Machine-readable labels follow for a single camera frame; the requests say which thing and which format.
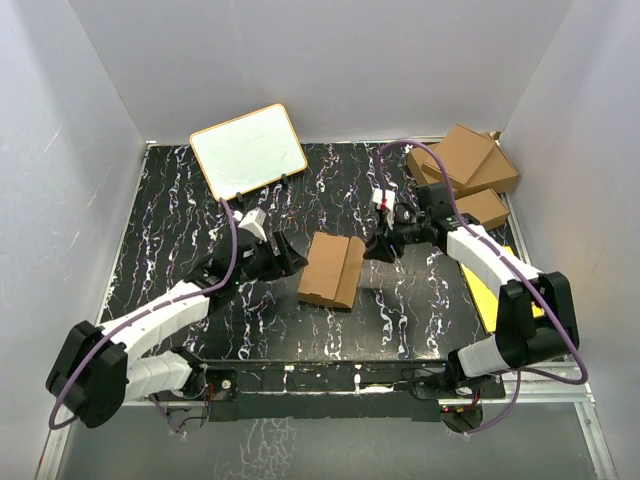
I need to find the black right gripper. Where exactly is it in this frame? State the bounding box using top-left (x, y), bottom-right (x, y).
top-left (363, 208), bottom-right (431, 263)

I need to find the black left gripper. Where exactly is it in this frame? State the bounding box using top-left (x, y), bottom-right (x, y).
top-left (233, 231), bottom-right (307, 286)

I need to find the cardboard box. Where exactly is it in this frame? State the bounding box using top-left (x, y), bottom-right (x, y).
top-left (430, 124), bottom-right (495, 189)
top-left (297, 231), bottom-right (365, 310)
top-left (407, 132), bottom-right (519, 199)
top-left (456, 189), bottom-right (510, 230)

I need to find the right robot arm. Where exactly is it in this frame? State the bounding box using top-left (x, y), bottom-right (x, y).
top-left (363, 183), bottom-right (579, 397)

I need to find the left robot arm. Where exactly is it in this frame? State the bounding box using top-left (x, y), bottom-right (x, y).
top-left (45, 230), bottom-right (308, 428)

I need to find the yellow booklet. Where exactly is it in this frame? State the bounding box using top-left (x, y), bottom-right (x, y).
top-left (461, 244), bottom-right (540, 333)

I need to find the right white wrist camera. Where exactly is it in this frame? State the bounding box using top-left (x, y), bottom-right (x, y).
top-left (371, 188), bottom-right (396, 228)

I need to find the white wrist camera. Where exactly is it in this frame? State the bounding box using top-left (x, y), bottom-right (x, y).
top-left (238, 207), bottom-right (267, 242)
top-left (371, 188), bottom-right (396, 228)

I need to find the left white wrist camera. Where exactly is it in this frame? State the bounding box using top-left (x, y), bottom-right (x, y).
top-left (238, 207), bottom-right (267, 242)

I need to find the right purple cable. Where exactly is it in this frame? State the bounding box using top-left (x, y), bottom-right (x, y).
top-left (377, 139), bottom-right (590, 435)

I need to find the purple cable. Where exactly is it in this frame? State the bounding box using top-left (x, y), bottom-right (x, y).
top-left (48, 199), bottom-right (244, 436)
top-left (377, 139), bottom-right (590, 435)

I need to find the whiteboard with orange frame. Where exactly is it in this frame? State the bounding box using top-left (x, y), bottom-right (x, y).
top-left (189, 103), bottom-right (308, 200)

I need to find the black base frame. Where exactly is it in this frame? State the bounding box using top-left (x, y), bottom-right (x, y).
top-left (202, 360), bottom-right (506, 422)

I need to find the aluminium rail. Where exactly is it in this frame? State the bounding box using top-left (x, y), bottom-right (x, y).
top-left (54, 362), bottom-right (596, 406)

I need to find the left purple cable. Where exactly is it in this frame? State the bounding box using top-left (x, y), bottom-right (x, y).
top-left (48, 199), bottom-right (244, 436)

